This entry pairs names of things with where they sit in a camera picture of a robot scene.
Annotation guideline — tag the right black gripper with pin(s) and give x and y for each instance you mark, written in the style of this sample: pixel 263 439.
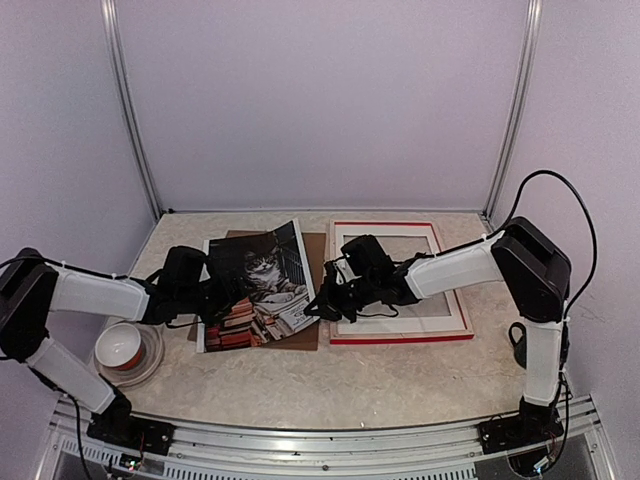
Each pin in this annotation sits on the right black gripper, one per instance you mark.
pixel 329 306

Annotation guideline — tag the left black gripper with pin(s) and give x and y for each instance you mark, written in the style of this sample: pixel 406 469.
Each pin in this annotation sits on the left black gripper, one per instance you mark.
pixel 227 297

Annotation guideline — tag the cat photo print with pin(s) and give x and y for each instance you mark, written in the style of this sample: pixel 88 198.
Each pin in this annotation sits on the cat photo print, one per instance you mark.
pixel 275 270

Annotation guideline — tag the brown backing board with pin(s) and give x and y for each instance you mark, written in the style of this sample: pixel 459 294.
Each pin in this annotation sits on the brown backing board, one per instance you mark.
pixel 246 327

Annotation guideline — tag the white mat board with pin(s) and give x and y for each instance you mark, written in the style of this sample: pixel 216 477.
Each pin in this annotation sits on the white mat board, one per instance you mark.
pixel 400 310

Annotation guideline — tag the red wooden picture frame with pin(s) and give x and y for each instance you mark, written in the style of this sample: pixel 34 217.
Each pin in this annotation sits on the red wooden picture frame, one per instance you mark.
pixel 400 337

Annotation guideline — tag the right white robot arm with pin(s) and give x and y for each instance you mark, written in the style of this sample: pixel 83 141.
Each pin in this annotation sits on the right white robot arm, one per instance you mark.
pixel 537 275

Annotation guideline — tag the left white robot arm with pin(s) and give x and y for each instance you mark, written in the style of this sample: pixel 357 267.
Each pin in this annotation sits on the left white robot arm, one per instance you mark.
pixel 33 286

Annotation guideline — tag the white red bowl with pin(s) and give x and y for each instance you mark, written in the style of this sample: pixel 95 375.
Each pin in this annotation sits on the white red bowl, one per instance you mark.
pixel 119 347

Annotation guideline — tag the dark green mug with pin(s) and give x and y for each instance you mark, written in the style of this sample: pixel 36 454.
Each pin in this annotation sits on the dark green mug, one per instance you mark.
pixel 518 338

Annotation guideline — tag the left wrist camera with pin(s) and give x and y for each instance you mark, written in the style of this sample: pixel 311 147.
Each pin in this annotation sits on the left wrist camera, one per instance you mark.
pixel 182 268

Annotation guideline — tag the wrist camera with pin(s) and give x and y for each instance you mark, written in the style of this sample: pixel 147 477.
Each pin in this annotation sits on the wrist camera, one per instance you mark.
pixel 360 258
pixel 182 268

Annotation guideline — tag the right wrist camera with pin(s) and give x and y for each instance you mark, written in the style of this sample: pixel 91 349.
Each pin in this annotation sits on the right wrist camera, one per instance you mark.
pixel 360 258

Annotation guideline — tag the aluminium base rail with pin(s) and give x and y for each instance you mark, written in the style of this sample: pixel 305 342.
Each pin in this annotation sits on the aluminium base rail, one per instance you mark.
pixel 203 450

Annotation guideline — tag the left aluminium post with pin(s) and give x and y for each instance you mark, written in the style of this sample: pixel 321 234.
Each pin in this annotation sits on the left aluminium post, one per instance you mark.
pixel 119 69

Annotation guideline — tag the aluminium post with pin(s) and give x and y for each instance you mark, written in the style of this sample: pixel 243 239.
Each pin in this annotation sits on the aluminium post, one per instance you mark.
pixel 517 106
pixel 119 69

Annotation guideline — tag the right aluminium post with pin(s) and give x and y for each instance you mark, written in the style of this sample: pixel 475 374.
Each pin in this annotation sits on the right aluminium post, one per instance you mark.
pixel 517 106

